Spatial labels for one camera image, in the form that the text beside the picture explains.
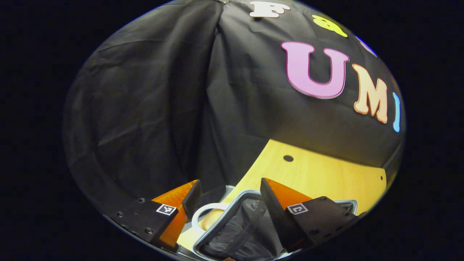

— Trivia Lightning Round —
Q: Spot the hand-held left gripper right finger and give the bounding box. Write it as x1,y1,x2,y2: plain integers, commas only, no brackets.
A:
260,178,357,253

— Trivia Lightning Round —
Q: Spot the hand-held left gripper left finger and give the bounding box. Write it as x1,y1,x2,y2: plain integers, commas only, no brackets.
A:
105,179,203,251

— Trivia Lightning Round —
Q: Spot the light blue suitcase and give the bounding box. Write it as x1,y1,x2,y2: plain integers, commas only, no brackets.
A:
178,185,359,261

